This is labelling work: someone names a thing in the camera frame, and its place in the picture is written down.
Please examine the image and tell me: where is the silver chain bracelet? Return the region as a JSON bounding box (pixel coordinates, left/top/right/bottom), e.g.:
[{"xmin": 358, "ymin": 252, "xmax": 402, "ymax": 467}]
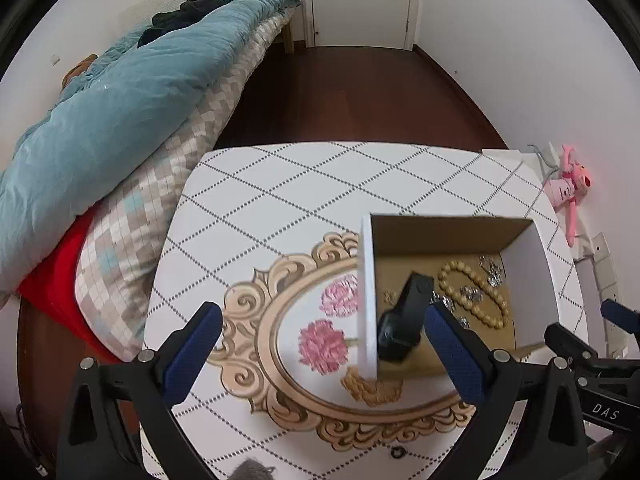
[{"xmin": 476, "ymin": 253, "xmax": 507, "ymax": 288}]

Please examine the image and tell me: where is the brown pillow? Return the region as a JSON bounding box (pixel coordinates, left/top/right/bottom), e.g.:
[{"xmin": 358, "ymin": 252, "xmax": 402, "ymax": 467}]
[{"xmin": 61, "ymin": 53, "xmax": 98, "ymax": 89}]

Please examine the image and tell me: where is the red blanket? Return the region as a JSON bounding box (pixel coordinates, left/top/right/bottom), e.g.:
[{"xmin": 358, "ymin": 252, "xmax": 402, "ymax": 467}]
[{"xmin": 17, "ymin": 204, "xmax": 122, "ymax": 364}]

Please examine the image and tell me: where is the white wall power strip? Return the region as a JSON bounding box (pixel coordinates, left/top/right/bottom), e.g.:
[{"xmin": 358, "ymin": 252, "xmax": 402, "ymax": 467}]
[{"xmin": 572, "ymin": 233, "xmax": 630, "ymax": 359}]

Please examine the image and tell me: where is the white cardboard box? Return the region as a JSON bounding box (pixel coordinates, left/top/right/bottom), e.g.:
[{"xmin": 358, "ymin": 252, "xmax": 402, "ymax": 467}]
[{"xmin": 358, "ymin": 214, "xmax": 560, "ymax": 379}]

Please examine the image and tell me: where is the teal blue duvet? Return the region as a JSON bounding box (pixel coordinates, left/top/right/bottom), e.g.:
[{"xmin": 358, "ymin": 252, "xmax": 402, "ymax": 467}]
[{"xmin": 1, "ymin": 0, "xmax": 303, "ymax": 296}]

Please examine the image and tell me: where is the patterned white tablecloth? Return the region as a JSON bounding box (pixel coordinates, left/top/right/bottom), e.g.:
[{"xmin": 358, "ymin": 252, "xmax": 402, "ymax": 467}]
[{"xmin": 144, "ymin": 142, "xmax": 587, "ymax": 479}]

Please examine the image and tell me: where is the white door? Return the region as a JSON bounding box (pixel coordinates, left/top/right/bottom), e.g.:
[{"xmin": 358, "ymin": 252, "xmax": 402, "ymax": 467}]
[{"xmin": 310, "ymin": 0, "xmax": 419, "ymax": 50}]

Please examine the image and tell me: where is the pink panther plush toy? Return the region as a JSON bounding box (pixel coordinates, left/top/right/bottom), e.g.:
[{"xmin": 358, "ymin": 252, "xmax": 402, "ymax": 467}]
[{"xmin": 542, "ymin": 144, "xmax": 592, "ymax": 247}]

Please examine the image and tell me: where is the black smart wristband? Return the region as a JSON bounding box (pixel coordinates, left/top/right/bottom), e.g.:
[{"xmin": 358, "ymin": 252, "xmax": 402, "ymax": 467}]
[{"xmin": 376, "ymin": 272, "xmax": 434, "ymax": 363}]

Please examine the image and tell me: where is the wooden bead bracelet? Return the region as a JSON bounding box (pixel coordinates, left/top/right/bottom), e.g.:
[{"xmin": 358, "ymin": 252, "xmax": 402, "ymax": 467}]
[{"xmin": 437, "ymin": 259, "xmax": 511, "ymax": 331}]

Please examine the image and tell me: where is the checkered bed sheet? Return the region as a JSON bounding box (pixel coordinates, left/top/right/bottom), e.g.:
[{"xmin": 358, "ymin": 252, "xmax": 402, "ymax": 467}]
[{"xmin": 75, "ymin": 10, "xmax": 293, "ymax": 361}]

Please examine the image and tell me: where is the black clothing on bed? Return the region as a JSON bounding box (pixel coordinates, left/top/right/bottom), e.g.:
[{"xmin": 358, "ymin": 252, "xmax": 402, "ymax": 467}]
[{"xmin": 138, "ymin": 0, "xmax": 231, "ymax": 47}]

